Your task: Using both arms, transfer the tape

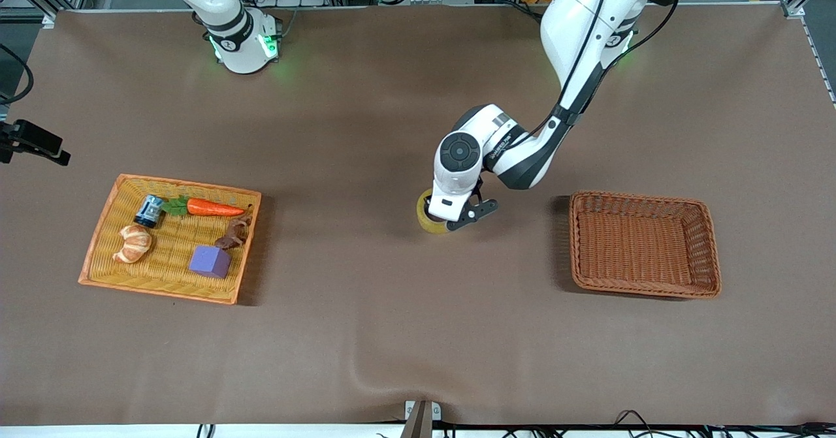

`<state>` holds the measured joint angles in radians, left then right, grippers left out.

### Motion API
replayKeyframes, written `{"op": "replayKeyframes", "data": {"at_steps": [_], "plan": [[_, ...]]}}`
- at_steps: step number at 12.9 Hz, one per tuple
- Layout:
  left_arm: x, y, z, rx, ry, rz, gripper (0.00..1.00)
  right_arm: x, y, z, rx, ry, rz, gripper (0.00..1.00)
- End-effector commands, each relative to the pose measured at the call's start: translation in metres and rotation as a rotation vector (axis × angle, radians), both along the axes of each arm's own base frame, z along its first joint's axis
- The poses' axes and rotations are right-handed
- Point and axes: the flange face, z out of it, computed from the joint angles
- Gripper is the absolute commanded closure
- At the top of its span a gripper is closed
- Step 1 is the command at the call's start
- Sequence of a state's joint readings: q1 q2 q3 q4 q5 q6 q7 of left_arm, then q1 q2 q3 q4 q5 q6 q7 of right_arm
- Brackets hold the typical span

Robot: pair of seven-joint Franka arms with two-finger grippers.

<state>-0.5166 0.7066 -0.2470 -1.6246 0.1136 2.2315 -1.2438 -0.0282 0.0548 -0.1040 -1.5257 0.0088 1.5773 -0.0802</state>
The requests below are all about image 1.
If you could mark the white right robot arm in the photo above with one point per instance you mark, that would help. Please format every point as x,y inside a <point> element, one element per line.
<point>238,46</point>

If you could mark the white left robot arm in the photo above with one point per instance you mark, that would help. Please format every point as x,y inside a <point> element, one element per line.
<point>562,27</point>

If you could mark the toy croissant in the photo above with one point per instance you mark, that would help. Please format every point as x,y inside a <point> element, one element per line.
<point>134,243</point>

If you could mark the brown toy lion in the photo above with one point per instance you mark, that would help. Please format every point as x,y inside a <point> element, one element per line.
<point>234,232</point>

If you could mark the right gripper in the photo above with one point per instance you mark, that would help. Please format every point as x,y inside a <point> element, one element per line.
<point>4,155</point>

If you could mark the orange flat wicker tray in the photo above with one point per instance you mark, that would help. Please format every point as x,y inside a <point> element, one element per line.
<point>170,255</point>

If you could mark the orange toy carrot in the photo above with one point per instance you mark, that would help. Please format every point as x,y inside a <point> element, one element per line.
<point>212,207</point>

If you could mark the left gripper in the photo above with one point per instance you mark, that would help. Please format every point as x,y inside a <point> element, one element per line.
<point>428,209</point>

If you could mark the yellow clear tape roll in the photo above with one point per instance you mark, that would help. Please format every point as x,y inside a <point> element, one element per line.
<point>431,227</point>

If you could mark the small blue can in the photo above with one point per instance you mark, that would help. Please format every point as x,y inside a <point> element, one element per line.
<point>149,211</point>

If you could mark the grey metal bracket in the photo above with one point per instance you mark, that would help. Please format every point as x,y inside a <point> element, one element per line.
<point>421,422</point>

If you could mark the brown table cover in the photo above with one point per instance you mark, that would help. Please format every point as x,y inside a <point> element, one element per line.
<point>366,164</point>

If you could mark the purple foam cube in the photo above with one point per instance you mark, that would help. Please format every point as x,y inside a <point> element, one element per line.
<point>210,262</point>

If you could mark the brown wicker basket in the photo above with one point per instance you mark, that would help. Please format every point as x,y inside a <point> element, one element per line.
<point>633,245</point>

